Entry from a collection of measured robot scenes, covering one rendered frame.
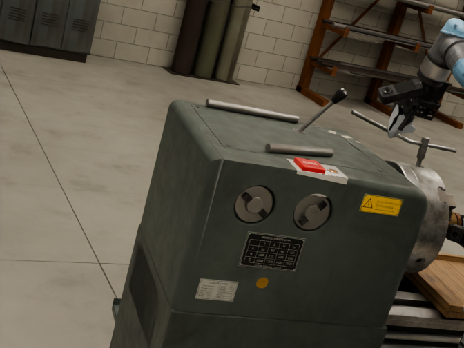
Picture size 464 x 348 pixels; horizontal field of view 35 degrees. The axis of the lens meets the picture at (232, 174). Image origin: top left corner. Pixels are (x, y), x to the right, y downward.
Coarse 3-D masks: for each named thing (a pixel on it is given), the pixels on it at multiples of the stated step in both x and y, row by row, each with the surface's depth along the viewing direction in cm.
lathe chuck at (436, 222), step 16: (416, 176) 203; (432, 176) 206; (432, 192) 202; (432, 208) 200; (448, 208) 202; (432, 224) 199; (416, 240) 199; (432, 240) 200; (416, 256) 202; (432, 256) 203; (416, 272) 211
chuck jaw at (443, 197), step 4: (440, 188) 204; (440, 192) 204; (444, 192) 204; (440, 196) 203; (444, 196) 203; (448, 196) 206; (452, 196) 207; (440, 200) 202; (444, 200) 203; (448, 200) 205; (452, 200) 206; (452, 204) 205; (452, 208) 206
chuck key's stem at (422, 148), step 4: (424, 140) 208; (428, 140) 208; (424, 144) 208; (420, 148) 209; (424, 148) 208; (420, 152) 209; (424, 152) 209; (416, 156) 210; (420, 156) 209; (424, 156) 209; (420, 160) 210; (416, 164) 210; (420, 164) 210
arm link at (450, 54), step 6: (456, 42) 178; (462, 42) 178; (450, 48) 178; (456, 48) 177; (462, 48) 176; (444, 54) 180; (450, 54) 178; (456, 54) 176; (462, 54) 175; (444, 60) 181; (450, 60) 177; (456, 60) 175; (462, 60) 174; (450, 66) 178; (456, 66) 175; (462, 66) 173; (456, 72) 175; (462, 72) 173; (456, 78) 176; (462, 78) 173; (462, 84) 174
